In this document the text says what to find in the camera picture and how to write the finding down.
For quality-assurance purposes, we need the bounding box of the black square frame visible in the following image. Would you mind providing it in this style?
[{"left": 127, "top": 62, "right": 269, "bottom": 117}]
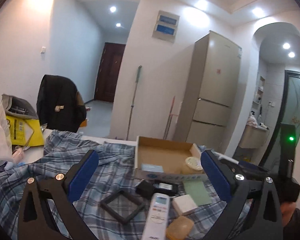
[{"left": 100, "top": 189, "right": 145, "bottom": 225}]

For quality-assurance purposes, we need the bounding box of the white power adapter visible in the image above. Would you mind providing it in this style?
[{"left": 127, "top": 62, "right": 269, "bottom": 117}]
[{"left": 172, "top": 194, "right": 198, "bottom": 216}]

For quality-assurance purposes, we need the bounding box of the orange soap box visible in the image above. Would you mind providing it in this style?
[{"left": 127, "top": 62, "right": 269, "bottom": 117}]
[{"left": 166, "top": 216, "right": 194, "bottom": 240}]

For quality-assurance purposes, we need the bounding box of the small black adapter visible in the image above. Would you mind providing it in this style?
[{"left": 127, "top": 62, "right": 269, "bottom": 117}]
[{"left": 135, "top": 179, "right": 155, "bottom": 199}]

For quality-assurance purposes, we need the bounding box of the black labelled charger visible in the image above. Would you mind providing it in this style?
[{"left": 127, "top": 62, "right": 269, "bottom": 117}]
[{"left": 153, "top": 180, "right": 178, "bottom": 197}]

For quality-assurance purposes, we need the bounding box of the white remote control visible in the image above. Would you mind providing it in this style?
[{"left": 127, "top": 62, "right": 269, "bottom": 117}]
[{"left": 141, "top": 193, "right": 170, "bottom": 240}]

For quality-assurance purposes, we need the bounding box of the right hand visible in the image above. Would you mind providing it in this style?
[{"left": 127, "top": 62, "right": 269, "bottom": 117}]
[{"left": 280, "top": 202, "right": 300, "bottom": 227}]

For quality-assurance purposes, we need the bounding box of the blue plaid shirt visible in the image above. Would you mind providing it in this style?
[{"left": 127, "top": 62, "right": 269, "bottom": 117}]
[{"left": 0, "top": 129, "right": 252, "bottom": 240}]

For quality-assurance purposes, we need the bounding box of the beige sink cabinet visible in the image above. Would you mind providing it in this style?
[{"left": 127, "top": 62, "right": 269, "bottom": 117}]
[{"left": 238, "top": 125, "right": 269, "bottom": 149}]

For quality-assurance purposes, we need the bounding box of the yellow bag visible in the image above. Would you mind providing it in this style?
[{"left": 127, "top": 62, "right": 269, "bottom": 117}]
[{"left": 6, "top": 115, "right": 44, "bottom": 147}]

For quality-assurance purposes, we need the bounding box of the chair with black jacket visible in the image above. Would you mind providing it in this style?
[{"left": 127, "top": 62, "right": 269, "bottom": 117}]
[{"left": 36, "top": 75, "right": 87, "bottom": 133}]

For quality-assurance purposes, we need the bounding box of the glass sliding door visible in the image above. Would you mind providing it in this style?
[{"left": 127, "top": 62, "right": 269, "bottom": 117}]
[{"left": 260, "top": 70, "right": 300, "bottom": 170}]

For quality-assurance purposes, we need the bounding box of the grey pouch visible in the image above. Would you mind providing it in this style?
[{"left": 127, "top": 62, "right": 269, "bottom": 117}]
[{"left": 1, "top": 94, "right": 39, "bottom": 120}]

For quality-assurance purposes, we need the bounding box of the cardboard box tray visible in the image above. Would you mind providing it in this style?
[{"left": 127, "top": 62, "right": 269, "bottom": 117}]
[{"left": 134, "top": 136, "right": 207, "bottom": 183}]

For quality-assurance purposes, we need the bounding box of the beige refrigerator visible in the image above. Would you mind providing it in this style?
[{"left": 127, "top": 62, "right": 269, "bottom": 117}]
[{"left": 172, "top": 31, "right": 242, "bottom": 150}]

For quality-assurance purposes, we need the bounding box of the dark wooden door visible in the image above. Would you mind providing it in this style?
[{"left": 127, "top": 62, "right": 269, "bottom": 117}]
[{"left": 94, "top": 42, "right": 126, "bottom": 103}]

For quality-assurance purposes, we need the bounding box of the grey electrical panel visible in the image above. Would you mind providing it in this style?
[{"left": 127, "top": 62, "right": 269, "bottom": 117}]
[{"left": 152, "top": 10, "right": 180, "bottom": 43}]

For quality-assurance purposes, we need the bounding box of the green handled mop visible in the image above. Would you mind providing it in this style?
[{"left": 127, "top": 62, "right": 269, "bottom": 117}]
[{"left": 126, "top": 65, "right": 142, "bottom": 140}]

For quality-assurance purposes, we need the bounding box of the wall light switch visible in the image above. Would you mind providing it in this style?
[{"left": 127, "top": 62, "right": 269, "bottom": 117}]
[{"left": 40, "top": 47, "right": 46, "bottom": 54}]

